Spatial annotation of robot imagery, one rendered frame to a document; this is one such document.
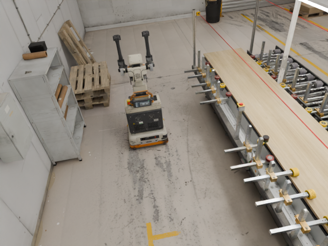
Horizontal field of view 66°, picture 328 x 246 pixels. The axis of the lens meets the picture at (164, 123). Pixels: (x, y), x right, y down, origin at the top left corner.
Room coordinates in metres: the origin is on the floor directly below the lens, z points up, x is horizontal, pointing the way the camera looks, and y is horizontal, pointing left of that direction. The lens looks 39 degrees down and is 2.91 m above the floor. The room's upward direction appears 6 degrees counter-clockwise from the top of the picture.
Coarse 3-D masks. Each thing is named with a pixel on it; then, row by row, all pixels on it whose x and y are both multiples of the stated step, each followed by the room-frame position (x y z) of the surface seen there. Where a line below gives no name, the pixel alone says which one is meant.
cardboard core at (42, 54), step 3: (42, 51) 3.38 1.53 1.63; (45, 51) 3.40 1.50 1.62; (24, 54) 3.35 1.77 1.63; (27, 54) 3.35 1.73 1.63; (30, 54) 3.35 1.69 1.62; (33, 54) 3.35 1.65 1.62; (36, 54) 3.35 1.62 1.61; (39, 54) 3.35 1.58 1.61; (42, 54) 3.35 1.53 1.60; (45, 54) 3.36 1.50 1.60; (24, 57) 3.32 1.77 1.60; (27, 57) 3.33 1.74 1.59; (30, 57) 3.33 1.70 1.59; (33, 57) 3.33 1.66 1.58; (36, 57) 3.34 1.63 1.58; (39, 57) 3.35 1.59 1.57; (42, 57) 3.36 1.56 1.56
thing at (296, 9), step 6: (294, 6) 3.17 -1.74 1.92; (294, 12) 3.14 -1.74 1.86; (294, 18) 3.13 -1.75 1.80; (294, 24) 3.13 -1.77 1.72; (288, 36) 3.15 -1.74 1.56; (288, 42) 3.13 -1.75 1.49; (288, 48) 3.13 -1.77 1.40; (282, 60) 3.16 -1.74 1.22; (282, 66) 3.13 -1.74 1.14; (282, 72) 3.13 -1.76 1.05; (282, 78) 3.13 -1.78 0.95
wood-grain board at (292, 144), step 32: (224, 64) 3.83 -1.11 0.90; (256, 64) 3.71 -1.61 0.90; (256, 96) 2.82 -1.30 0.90; (288, 96) 2.74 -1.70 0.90; (256, 128) 2.17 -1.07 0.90; (288, 128) 2.11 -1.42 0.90; (320, 128) 2.06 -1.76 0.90; (288, 160) 1.65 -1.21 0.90; (320, 160) 1.61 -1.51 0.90; (320, 192) 1.25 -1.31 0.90
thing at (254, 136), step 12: (216, 84) 3.63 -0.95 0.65; (252, 132) 2.26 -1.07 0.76; (264, 144) 1.98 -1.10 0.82; (264, 156) 1.93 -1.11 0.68; (276, 168) 1.68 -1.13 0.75; (288, 192) 1.42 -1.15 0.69; (300, 204) 1.25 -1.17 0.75; (312, 216) 1.09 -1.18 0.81; (312, 228) 1.04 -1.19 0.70; (324, 228) 0.96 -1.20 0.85
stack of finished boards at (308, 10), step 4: (304, 4) 8.45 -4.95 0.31; (308, 4) 8.40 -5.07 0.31; (300, 8) 8.48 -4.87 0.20; (304, 8) 8.29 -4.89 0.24; (308, 8) 8.09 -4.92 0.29; (312, 8) 8.06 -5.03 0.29; (316, 8) 8.07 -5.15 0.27; (308, 12) 8.05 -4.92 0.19; (312, 12) 8.05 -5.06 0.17; (316, 12) 8.07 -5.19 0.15
